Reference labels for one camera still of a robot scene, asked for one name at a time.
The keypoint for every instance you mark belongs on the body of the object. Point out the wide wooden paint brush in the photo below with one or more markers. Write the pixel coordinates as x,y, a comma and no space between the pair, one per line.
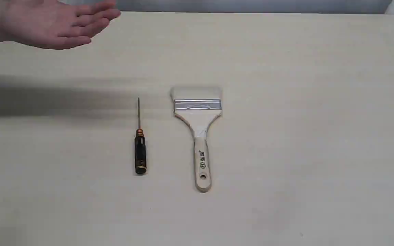
198,108

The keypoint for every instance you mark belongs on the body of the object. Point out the bare human hand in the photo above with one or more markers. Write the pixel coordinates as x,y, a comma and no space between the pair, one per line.
54,25

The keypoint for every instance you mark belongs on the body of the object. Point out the black orange precision screwdriver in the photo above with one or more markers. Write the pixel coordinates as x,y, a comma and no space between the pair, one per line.
139,145

